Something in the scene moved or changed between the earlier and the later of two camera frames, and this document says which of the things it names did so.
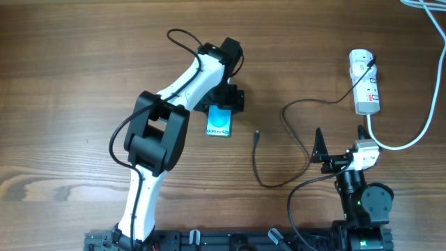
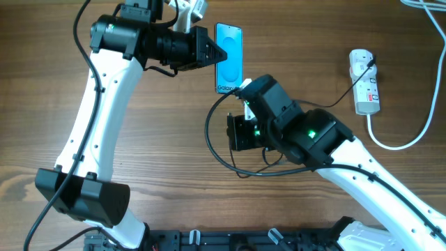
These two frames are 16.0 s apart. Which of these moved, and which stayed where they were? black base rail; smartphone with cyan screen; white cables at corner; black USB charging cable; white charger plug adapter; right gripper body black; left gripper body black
Moved: black USB charging cable; right gripper body black; smartphone with cyan screen; left gripper body black
Stayed: white charger plug adapter; black base rail; white cables at corner
